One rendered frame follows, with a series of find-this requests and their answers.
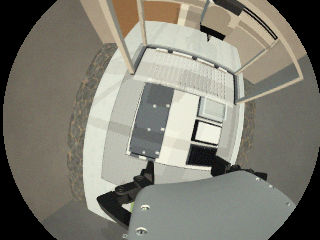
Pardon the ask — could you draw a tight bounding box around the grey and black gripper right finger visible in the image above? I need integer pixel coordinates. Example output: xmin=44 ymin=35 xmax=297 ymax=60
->
xmin=211 ymin=156 xmax=267 ymax=181

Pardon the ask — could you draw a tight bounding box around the dark grey plate carrier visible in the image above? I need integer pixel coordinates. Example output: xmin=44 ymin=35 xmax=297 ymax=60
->
xmin=129 ymin=82 xmax=175 ymax=162

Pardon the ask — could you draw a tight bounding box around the black well plate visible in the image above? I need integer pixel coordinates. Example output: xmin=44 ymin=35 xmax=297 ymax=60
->
xmin=188 ymin=146 xmax=217 ymax=166

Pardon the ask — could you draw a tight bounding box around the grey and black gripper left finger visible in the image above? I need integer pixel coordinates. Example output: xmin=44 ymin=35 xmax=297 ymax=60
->
xmin=96 ymin=161 xmax=154 ymax=230

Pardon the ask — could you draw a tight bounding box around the grey perforated base plate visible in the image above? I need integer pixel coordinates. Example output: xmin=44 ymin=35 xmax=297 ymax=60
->
xmin=101 ymin=69 xmax=240 ymax=186

